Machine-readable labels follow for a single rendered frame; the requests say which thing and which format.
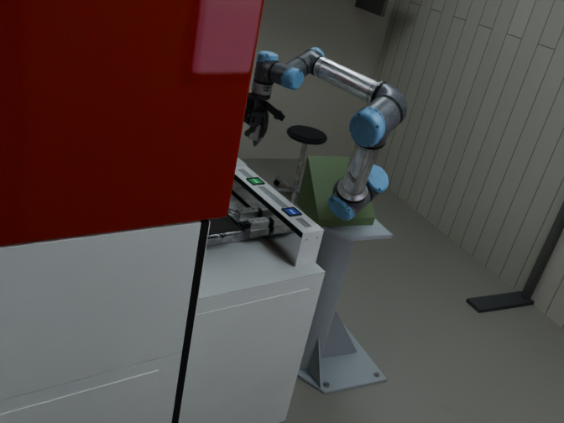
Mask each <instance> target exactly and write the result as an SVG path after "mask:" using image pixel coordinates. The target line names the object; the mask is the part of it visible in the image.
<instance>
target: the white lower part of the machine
mask: <svg viewBox="0 0 564 423"><path fill-rule="evenodd" d="M190 352H191V350H189V351H186V352H179V353H176V354H172V355H169V356H166V357H162V358H157V359H154V360H150V361H147V362H144V363H138V364H134V365H132V366H128V367H125V368H120V369H116V370H113V371H109V372H106V373H100V374H98V375H94V376H91V377H87V378H84V379H78V380H75V381H72V382H69V383H65V384H60V385H56V386H53V387H49V388H47V389H41V390H37V391H34V392H31V393H27V394H22V395H19V396H15V397H12V398H9V399H3V400H0V423H179V422H180V412H181V406H182V401H183V395H184V390H185V380H186V375H187V369H188V363H189V357H190Z"/></svg>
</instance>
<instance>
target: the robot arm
mask: <svg viewBox="0 0 564 423"><path fill-rule="evenodd" d="M308 74H312V75H313V76H316V77H318V78H320V79H322V80H323V81H326V82H328V83H331V84H333V85H334V86H337V87H339V88H341V89H343V90H344V91H347V92H349V93H351V94H353V95H354V96H356V97H359V98H361V99H363V100H364V101H367V102H369V104H368V105H367V106H366V107H364V108H362V109H360V110H359V111H358V112H356V114H355V115H354V116H353V117H352V119H351V121H350V123H349V132H350V133H352V134H351V137H352V139H353V141H354V145H353V148H352V153H351V156H350V160H349V162H348V165H347V170H346V173H345V176H344V177H343V178H341V179H340V180H339V181H337V183H336V184H335V185H334V188H333V195H332V196H331V197H330V198H329V199H328V206H329V207H330V209H331V210H332V212H333V213H334V214H335V215H336V216H337V217H339V218H340V219H342V220H346V221H348V220H351V219H352V218H353V217H355V215H357V214H358V213H359V212H360V211H361V210H362V209H363V208H364V207H365V206H366V205H367V204H368V203H369V202H370V201H371V200H372V199H373V198H374V197H376V196H377V195H378V194H380V193H383V192H384V191H385V190H386V189H387V188H388V186H389V178H388V176H387V174H386V172H385V171H384V170H383V169H382V168H381V167H379V166H377V165H375V164H373V163H374V161H375V158H376V155H377V153H378V151H379V149H381V148H383V147H384V146H385V144H386V141H387V138H388V136H389V133H390V132H391V131H392V130H393V129H394V128H395V127H397V126H398V125H399V124H400V123H402V122H403V120H404V119H405V116H406V114H407V111H408V105H407V101H406V99H405V96H404V95H403V94H402V92H401V91H400V90H399V89H397V88H396V87H395V86H392V85H390V84H389V83H387V82H385V81H381V82H378V81H375V80H373V79H371V78H369V77H366V76H364V75H362V74H360V73H358V72H356V71H354V70H351V69H349V68H347V67H345V66H343V65H340V64H338V63H336V62H334V61H332V60H329V59H327V58H325V55H324V53H323V51H321V49H320V48H317V47H313V48H311V49H309V50H306V51H305V52H304V53H302V54H301V55H299V56H297V57H295V58H294V59H293V60H291V61H289V62H288V63H286V64H283V63H281V62H278V55H277V54H275V53H273V52H270V51H260V52H259V53H258V58H257V61H256V68H255V72H254V78H253V86H252V93H250V92H249V93H248V100H247V106H246V111H245V116H244V122H245V123H246V124H248V125H249V126H250V128H249V129H247V130H246V131H245V132H244V135H245V136H247V137H249V139H252V140H253V146H257V145H258V144H259V142H260V141H261V140H262V138H263V137H264V135H265V134H266V132H267V129H268V123H269V112H270V113H271V114H272V115H274V118H275V119H278V120H280V121H283V120H284V118H285V115H284V114H283V113H282V112H281V111H280V110H277V109H276V108H275V107H273V106H272V105H271V104H270V103H269V102H267V101H265V100H269V99H270V95H271V92H272V88H273V84H274V83H276V84H278V85H281V86H283V87H284V88H289V89H291V90H296V89H298V88H299V87H300V85H302V83H303V80H304V77H305V76H307V75H308ZM260 125H261V126H260Z"/></svg>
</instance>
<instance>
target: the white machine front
mask: <svg viewBox="0 0 564 423"><path fill-rule="evenodd" d="M200 222H201V229H200V235H199V241H198V247H197V252H196V263H195V269H194V274H193V280H192V286H191V297H190V303H189V309H188V315H187V321H186V326H185V337H184V343H183V349H182V352H186V351H189V350H191V342H192V337H193V331H194V325H195V319H196V310H197V303H198V299H199V293H200V288H201V277H202V272H203V266H204V261H205V255H206V246H207V239H208V234H209V228H210V223H211V222H210V220H203V221H200Z"/></svg>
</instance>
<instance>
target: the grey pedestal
mask: <svg viewBox="0 0 564 423"><path fill-rule="evenodd" d="M322 228H323V229H324V232H323V235H322V239H321V245H320V248H319V251H318V254H317V258H316V263H317V264H318V265H319V266H320V267H321V268H322V269H323V270H324V271H326V272H325V275H324V279H323V282H322V285H321V291H320V294H319V297H318V301H317V304H316V309H315V313H314V316H313V319H312V323H311V328H310V331H309V335H308V338H307V341H306V345H305V350H304V353H303V357H302V359H301V363H300V369H299V372H298V375H297V377H298V378H300V379H302V380H303V381H305V382H306V383H308V384H309V385H310V386H312V387H313V388H315V389H317V390H318V391H320V392H321V393H323V394H330V393H334V392H338V391H342V390H346V389H354V388H358V387H363V386H367V385H370V384H378V383H383V382H386V381H387V379H386V378H385V376H384V375H383V374H382V372H381V371H380V370H379V368H378V367H377V366H376V364H375V363H374V362H373V360H372V359H371V358H370V356H369V355H367V353H366V352H365V351H364V350H363V348H362V347H361V345H360V344H359V343H358V341H357V340H356V339H355V337H354V336H353V335H352V333H351V332H350V331H349V330H348V329H347V328H346V326H345V325H344V324H343V323H342V321H341V319H340V317H339V315H338V314H337V311H336V307H337V302H338V299H339V295H340V293H341V289H342V284H343V281H344V278H345V275H346V272H347V267H348V264H349V261H350V258H351V255H352V251H353V246H354V244H355V241H360V240H373V239H386V238H392V236H393V234H392V233H391V232H390V231H389V230H387V229H386V228H385V227H384V226H383V225H382V224H381V223H380V222H378V221H377V220H376V219H374V222H373V225H362V226H342V227H322Z"/></svg>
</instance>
